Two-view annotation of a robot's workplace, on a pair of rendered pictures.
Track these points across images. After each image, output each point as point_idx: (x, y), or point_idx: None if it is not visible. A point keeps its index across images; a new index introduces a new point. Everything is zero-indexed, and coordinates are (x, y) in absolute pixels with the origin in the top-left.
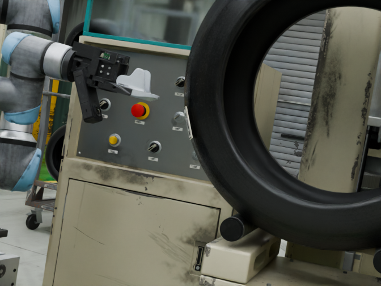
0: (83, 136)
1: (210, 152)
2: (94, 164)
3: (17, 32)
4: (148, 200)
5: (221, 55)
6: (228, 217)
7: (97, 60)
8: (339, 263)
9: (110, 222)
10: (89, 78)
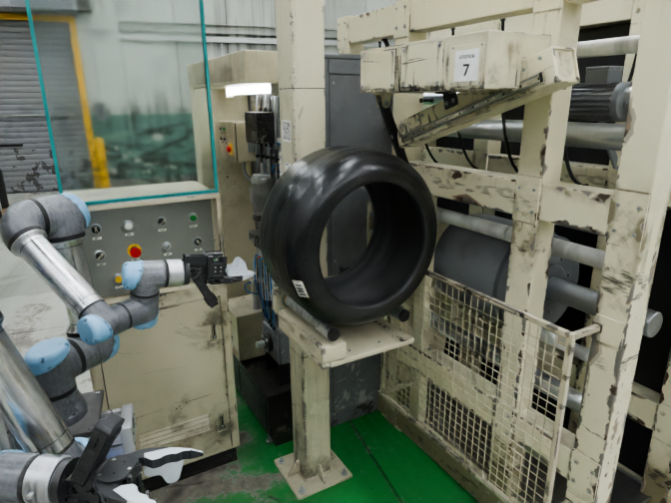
0: None
1: (320, 301)
2: (113, 303)
3: (130, 263)
4: (167, 310)
5: (318, 246)
6: (330, 328)
7: (213, 265)
8: None
9: (142, 336)
10: (208, 278)
